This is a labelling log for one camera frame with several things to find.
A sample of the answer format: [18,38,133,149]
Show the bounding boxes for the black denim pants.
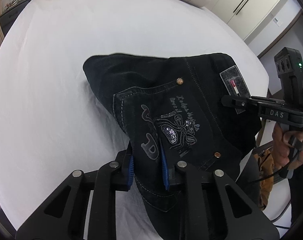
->
[83,53,262,239]

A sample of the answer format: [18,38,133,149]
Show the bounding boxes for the right hand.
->
[272,123,303,170]

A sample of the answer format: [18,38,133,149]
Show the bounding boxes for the white bed mattress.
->
[0,0,269,229]

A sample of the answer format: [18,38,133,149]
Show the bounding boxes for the cream wardrobe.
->
[207,0,287,40]

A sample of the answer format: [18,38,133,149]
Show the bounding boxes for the dark nightstand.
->
[0,0,31,36]

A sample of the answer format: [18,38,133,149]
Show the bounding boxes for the black cable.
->
[237,87,303,228]

